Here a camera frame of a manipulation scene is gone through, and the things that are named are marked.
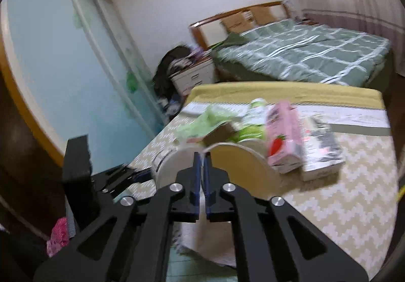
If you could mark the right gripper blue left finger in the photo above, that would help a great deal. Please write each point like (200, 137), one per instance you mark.
(195, 184)

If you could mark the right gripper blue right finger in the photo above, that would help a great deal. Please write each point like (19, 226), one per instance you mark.
(210, 194)

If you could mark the white paper instant cup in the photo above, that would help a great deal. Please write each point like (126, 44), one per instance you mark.
(244, 166)

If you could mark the brown ridged tray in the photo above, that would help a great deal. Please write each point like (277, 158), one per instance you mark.
(220, 133)

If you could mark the white foam net sleeve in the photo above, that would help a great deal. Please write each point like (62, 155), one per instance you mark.
(212, 241)

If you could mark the green plastic bag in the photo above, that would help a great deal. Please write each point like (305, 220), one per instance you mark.
(210, 118)

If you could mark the green white drink bottle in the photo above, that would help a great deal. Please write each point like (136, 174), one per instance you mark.
(252, 124)

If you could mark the pink strawberry milk carton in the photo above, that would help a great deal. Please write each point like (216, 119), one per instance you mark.
(283, 136)

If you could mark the white floral tea box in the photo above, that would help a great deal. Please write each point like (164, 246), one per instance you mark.
(322, 155)

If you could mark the pink sleeved forearm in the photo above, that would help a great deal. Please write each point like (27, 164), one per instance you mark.
(59, 237)

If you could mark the dark clothes on nightstand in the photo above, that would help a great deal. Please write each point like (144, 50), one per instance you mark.
(175, 60)

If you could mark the white nightstand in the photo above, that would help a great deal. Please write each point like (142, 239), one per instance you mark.
(203, 72)

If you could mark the sliding wardrobe door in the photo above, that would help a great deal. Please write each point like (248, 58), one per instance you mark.
(73, 69)

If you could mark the patterned table cloth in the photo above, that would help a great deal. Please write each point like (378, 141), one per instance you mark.
(356, 207)

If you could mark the dark green garment on bed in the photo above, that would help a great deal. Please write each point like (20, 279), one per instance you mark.
(233, 39)

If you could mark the green checked duvet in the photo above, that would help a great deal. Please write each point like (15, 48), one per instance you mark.
(286, 51)

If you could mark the left brown pillow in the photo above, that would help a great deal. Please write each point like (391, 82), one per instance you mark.
(236, 23)

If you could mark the brown pillow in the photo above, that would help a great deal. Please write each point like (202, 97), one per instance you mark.
(263, 15)
(236, 23)

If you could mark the right brown pillow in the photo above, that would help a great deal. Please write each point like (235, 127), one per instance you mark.
(263, 15)

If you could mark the wooden bed frame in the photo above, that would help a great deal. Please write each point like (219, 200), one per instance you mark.
(209, 32)

